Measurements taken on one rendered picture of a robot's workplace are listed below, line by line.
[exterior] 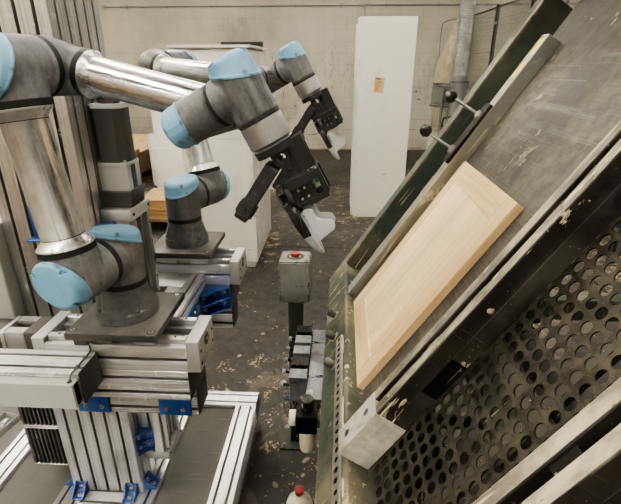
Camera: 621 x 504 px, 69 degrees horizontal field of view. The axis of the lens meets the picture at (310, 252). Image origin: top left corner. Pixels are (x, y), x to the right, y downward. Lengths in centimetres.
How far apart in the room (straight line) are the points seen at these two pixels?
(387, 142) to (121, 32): 657
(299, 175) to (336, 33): 868
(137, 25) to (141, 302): 915
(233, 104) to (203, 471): 148
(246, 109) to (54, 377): 81
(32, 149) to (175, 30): 895
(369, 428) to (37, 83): 89
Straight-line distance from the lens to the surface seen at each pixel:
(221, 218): 382
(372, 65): 500
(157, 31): 1002
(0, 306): 156
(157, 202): 503
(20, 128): 102
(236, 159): 366
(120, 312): 119
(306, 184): 77
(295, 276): 175
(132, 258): 115
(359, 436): 94
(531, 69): 148
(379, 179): 516
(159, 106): 98
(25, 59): 102
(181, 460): 200
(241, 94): 75
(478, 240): 104
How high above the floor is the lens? 163
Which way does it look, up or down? 23 degrees down
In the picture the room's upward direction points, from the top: straight up
